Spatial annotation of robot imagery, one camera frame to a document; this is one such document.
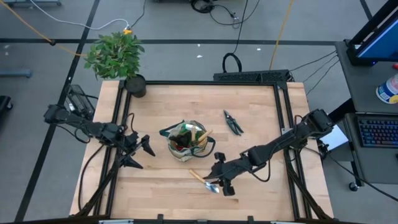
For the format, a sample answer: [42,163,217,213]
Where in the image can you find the coiled black floor cable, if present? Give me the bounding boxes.
[221,0,249,74]

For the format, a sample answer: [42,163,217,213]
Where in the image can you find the large computer monitor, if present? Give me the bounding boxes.
[346,0,398,67]

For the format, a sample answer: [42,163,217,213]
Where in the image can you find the dark-handled pruning shears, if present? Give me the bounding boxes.
[223,109,245,137]

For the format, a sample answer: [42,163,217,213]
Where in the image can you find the yellow cable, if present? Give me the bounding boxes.
[268,0,295,71]
[0,0,90,58]

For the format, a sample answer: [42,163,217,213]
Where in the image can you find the wooden-handled steel garden trowel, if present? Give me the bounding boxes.
[197,129,215,144]
[188,168,221,194]

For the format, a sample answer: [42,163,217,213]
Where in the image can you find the white paper sheet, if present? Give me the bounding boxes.
[319,124,349,152]

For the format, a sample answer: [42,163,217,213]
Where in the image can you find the gray rolling computer desk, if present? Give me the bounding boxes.
[334,39,398,185]

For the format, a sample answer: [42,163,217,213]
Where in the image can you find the beige green canvas garden bag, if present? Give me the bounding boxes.
[159,119,216,163]

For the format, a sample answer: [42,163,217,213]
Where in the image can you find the black aluminium table frame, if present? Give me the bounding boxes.
[74,79,336,224]

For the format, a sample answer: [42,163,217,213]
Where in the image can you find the gray furniture foot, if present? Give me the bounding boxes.
[0,68,32,79]

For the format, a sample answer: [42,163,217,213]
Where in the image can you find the potted green leafy plant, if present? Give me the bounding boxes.
[83,30,148,99]

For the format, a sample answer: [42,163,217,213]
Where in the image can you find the green plastic spray bottle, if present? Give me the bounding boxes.
[181,123,206,133]

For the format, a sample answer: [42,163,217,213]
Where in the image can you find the white floor cable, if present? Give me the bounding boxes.
[29,0,131,31]

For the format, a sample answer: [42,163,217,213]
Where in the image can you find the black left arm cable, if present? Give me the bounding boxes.
[77,143,106,213]

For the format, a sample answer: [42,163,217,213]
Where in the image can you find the white wipes canister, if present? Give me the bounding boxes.
[375,73,398,105]

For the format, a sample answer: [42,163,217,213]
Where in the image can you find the backlit computer keyboard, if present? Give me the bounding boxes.
[357,117,398,149]

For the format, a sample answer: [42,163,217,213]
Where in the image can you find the silver angled light bar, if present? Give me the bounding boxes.
[98,218,135,224]

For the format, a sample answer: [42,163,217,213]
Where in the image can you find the black mesh electronics box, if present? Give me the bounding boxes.
[63,83,96,121]

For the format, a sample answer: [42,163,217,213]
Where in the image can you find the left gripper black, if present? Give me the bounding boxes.
[104,122,157,170]

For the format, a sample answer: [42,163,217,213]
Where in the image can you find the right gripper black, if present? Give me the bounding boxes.
[203,154,253,197]

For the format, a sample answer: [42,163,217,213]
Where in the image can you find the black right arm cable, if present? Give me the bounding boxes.
[247,148,272,184]

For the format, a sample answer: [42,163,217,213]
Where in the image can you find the black perforated electronics box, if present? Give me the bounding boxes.
[212,69,292,83]

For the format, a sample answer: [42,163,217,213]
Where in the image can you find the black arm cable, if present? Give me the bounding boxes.
[77,143,106,213]
[247,148,272,184]

